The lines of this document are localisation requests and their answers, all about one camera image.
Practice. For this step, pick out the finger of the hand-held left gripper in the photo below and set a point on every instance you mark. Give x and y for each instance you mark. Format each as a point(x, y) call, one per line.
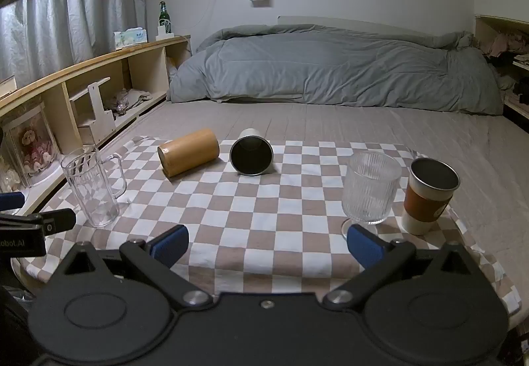
point(10, 200)
point(58, 220)

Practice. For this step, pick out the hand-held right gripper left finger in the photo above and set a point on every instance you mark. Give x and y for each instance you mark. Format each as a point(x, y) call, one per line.
point(170, 244)

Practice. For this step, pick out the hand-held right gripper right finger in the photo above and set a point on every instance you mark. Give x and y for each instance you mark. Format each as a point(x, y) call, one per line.
point(363, 246)

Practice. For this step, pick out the ribbed glass cup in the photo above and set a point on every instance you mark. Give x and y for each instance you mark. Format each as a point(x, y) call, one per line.
point(370, 192)

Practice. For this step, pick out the white cup brown sleeve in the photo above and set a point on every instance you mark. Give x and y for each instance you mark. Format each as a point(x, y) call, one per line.
point(425, 200)

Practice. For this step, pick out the bamboo cup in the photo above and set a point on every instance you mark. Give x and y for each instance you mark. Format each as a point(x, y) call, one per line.
point(190, 151)

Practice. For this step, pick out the white steel cup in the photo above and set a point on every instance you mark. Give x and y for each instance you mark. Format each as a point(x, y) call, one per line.
point(252, 157)

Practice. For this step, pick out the clear plastic mug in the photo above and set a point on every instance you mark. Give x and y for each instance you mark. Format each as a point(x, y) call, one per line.
point(93, 188)

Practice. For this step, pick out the doll in clear box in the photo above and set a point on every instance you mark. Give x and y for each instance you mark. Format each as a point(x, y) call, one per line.
point(33, 142)

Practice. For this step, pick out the beige checkered cloth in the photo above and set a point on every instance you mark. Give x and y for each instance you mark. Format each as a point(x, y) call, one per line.
point(268, 209)

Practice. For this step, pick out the wooden stand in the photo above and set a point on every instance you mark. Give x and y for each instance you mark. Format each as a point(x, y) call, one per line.
point(97, 113)

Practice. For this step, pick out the crumpled beige clothes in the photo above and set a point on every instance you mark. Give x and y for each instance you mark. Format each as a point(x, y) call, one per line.
point(128, 99)

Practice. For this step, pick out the long wooden shelf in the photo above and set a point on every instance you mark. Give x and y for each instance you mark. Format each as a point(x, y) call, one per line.
point(82, 66)

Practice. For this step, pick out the grey curtain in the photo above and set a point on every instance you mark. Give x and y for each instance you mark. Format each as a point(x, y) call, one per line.
point(49, 27)

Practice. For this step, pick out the grey duvet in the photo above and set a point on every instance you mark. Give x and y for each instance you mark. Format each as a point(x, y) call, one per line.
point(330, 68)

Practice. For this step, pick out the tissue box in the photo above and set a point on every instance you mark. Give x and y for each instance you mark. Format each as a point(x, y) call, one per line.
point(131, 38)

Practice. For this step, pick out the small white box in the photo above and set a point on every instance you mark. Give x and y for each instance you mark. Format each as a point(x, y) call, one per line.
point(164, 37)

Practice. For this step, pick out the wooden side shelf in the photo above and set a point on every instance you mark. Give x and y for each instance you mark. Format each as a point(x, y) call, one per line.
point(516, 101)

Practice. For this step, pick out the green glass bottle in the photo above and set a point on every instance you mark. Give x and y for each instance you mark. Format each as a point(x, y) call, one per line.
point(165, 20)

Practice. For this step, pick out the pile of pink clothes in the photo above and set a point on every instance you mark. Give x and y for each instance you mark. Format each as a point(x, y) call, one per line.
point(502, 44)

